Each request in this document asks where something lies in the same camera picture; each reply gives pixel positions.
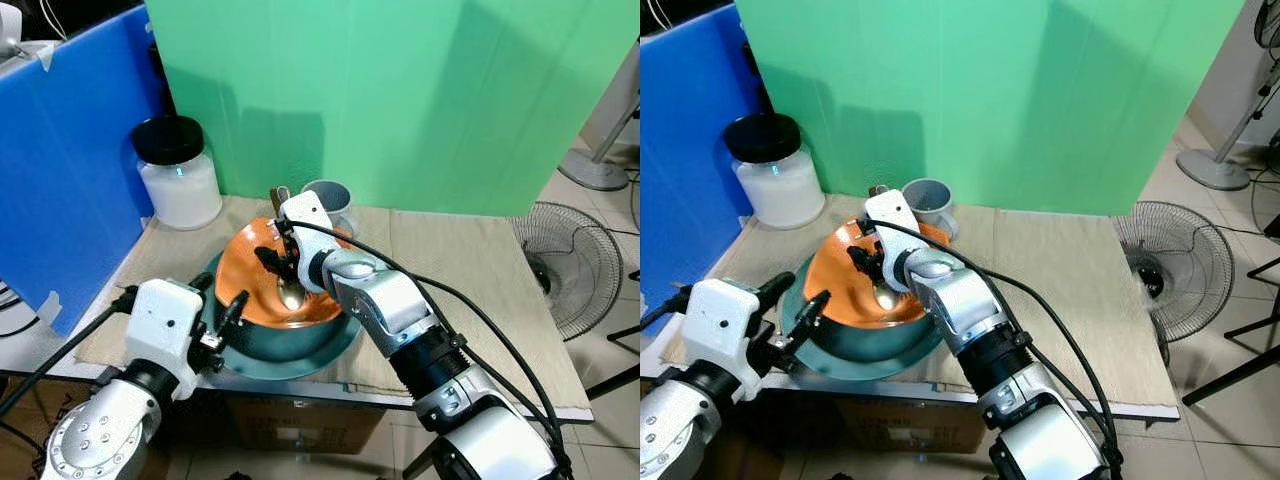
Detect gold metal spoon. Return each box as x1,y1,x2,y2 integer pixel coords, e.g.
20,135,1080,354
271,185,310,314

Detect orange bowl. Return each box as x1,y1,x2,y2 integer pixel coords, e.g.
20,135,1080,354
214,214,352,363
802,214,951,363

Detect grey mug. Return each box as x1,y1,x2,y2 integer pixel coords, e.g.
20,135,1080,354
902,177,961,242
300,179,358,242

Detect teal plate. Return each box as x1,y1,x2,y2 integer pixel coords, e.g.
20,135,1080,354
194,250,364,382
779,252,947,382

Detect white jar with black lid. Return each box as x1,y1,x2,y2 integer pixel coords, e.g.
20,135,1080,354
724,112,827,230
131,114,224,232

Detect brown cardboard box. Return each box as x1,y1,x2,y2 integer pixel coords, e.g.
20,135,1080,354
832,393,989,457
222,393,388,457

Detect blue partition panel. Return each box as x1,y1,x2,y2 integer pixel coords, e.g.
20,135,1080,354
640,4,769,338
0,4,173,338

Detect black tripod legs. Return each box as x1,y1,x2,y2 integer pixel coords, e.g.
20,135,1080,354
1182,210,1280,407
584,268,640,402

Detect beige woven table mat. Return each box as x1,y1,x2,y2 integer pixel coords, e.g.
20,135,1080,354
660,194,1182,408
74,194,593,412

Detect green backdrop sheet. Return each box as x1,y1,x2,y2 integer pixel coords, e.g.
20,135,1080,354
734,0,1248,218
144,0,640,220

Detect grey fan stand base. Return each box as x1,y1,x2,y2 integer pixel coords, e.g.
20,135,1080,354
1176,68,1280,193
557,98,640,193

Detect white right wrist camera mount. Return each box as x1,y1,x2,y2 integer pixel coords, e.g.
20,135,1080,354
275,189,338,293
864,189,928,293

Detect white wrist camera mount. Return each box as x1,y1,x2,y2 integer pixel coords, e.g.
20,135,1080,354
275,189,338,293
864,189,928,293
692,278,768,377
124,279,207,377

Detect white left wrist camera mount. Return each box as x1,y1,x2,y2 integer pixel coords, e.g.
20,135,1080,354
124,279,207,377
692,278,768,377

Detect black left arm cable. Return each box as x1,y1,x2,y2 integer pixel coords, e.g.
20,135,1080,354
640,287,697,331
0,286,138,419

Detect black wire fan head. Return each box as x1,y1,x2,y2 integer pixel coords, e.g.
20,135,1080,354
1112,200,1235,347
511,201,625,342

